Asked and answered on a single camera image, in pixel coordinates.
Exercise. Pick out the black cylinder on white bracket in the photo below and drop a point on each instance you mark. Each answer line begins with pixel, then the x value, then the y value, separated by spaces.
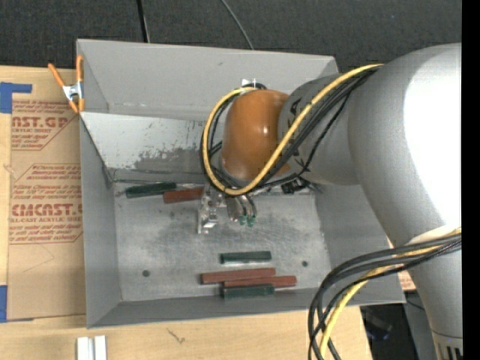
pixel 294 186

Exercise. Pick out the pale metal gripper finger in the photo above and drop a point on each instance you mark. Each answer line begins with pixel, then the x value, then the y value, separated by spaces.
pixel 208 205
pixel 207 225

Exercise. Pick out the dark green flat block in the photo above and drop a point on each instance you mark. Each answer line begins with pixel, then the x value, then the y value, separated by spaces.
pixel 150 189
pixel 245 257
pixel 247 291

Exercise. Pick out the red-brown flat block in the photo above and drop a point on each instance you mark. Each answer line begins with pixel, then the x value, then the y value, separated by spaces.
pixel 236 276
pixel 277 281
pixel 183 195

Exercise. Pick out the grey metal bin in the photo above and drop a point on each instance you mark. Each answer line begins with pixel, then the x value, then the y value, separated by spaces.
pixel 180 238

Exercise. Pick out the brown cardboard board, red print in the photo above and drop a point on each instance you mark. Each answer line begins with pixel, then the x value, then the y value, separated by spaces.
pixel 45 186

